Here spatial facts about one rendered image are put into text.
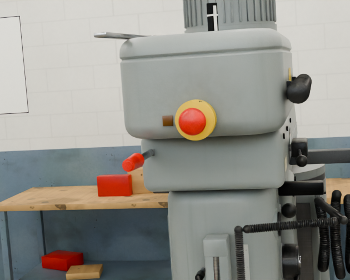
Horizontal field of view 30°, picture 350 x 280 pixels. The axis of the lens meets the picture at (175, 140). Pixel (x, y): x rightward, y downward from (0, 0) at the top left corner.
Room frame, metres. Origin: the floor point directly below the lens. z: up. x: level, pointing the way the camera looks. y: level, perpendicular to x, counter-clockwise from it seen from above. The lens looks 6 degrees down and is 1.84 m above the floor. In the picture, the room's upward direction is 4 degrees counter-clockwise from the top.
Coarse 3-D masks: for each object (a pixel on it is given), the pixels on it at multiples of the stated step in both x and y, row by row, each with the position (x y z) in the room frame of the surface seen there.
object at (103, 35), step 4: (100, 32) 0.96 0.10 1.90; (104, 32) 0.96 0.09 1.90; (108, 32) 0.97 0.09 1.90; (96, 36) 0.96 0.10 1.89; (100, 36) 0.96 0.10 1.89; (104, 36) 0.96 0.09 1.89; (108, 36) 0.97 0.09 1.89; (112, 36) 0.98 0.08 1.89; (116, 36) 1.00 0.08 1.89; (120, 36) 1.02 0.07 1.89; (124, 36) 1.04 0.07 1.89; (128, 36) 1.05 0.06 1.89; (132, 36) 1.07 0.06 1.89; (136, 36) 1.09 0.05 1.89; (140, 36) 1.11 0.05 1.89; (144, 36) 1.14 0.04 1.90
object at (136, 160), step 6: (150, 150) 1.09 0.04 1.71; (132, 156) 0.99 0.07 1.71; (138, 156) 1.00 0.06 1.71; (144, 156) 1.04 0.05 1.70; (150, 156) 1.08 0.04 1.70; (126, 162) 0.97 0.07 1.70; (132, 162) 0.97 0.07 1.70; (138, 162) 0.99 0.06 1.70; (126, 168) 0.97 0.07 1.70; (132, 168) 0.97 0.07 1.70
